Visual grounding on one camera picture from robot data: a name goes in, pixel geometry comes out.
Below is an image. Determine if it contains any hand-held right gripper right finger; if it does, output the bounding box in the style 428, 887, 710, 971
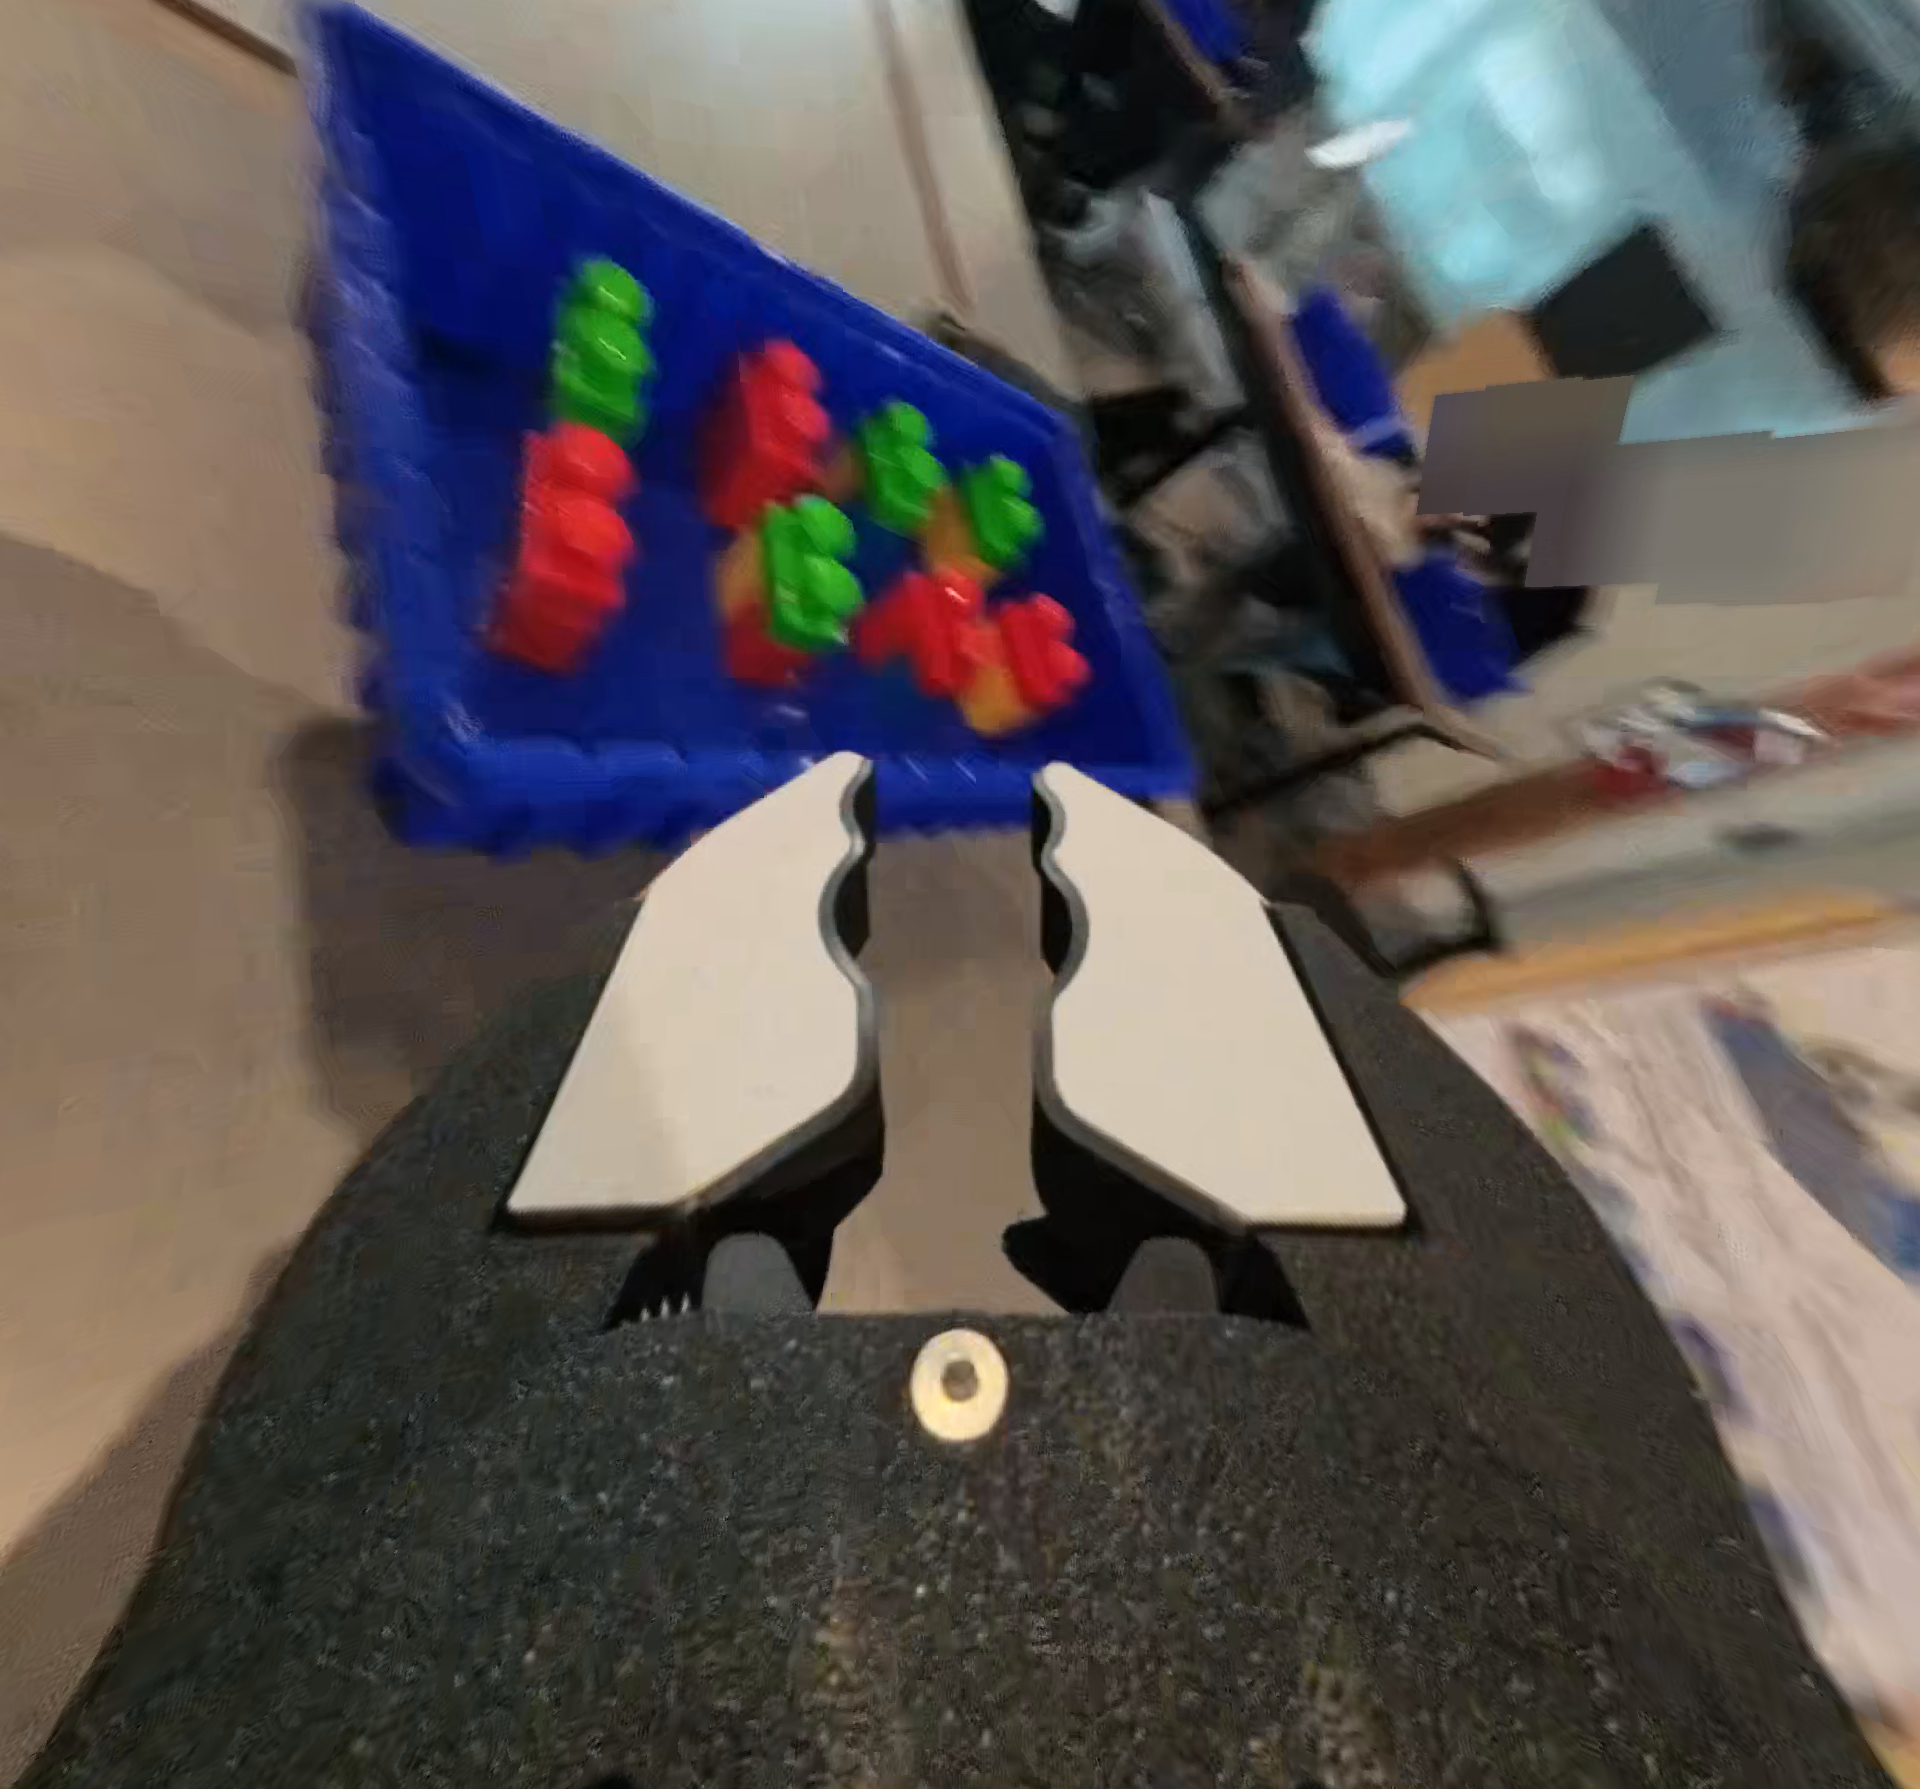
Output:
1029, 761, 1411, 1237

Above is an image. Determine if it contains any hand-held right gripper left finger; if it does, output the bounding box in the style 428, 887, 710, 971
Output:
502, 749, 884, 1219

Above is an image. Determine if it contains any cluster of built block bridges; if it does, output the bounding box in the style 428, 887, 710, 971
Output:
486, 252, 1099, 745

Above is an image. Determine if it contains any wooden display board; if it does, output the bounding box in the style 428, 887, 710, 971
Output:
1410, 888, 1920, 1745

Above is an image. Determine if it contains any white instruction sheet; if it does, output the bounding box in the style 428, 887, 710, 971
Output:
1477, 941, 1920, 1732

